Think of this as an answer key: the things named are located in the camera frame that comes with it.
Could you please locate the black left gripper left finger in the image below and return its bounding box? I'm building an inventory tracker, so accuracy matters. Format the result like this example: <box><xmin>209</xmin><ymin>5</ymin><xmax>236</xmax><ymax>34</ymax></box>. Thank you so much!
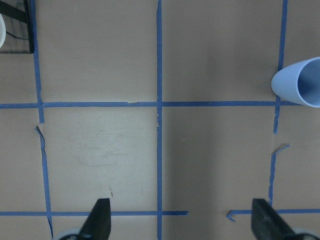
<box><xmin>77</xmin><ymin>198</ymin><xmax>111</xmax><ymax>240</ymax></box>

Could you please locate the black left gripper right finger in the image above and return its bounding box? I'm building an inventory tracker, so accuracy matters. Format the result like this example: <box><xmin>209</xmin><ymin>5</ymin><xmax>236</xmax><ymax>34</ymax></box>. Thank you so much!
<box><xmin>251</xmin><ymin>198</ymin><xmax>300</xmax><ymax>240</ymax></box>

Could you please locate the light blue cup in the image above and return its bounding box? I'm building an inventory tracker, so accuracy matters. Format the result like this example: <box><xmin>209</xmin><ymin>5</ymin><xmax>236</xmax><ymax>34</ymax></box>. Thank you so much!
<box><xmin>271</xmin><ymin>57</ymin><xmax>320</xmax><ymax>108</ymax></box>

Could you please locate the white mug left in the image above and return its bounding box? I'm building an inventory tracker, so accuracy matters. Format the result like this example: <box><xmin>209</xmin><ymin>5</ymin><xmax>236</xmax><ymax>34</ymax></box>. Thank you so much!
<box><xmin>0</xmin><ymin>14</ymin><xmax>7</xmax><ymax>48</ymax></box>

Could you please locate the black mug rack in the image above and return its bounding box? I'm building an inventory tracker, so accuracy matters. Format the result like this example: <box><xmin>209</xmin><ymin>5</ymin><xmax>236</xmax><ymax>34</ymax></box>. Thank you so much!
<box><xmin>0</xmin><ymin>0</ymin><xmax>35</xmax><ymax>54</ymax></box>

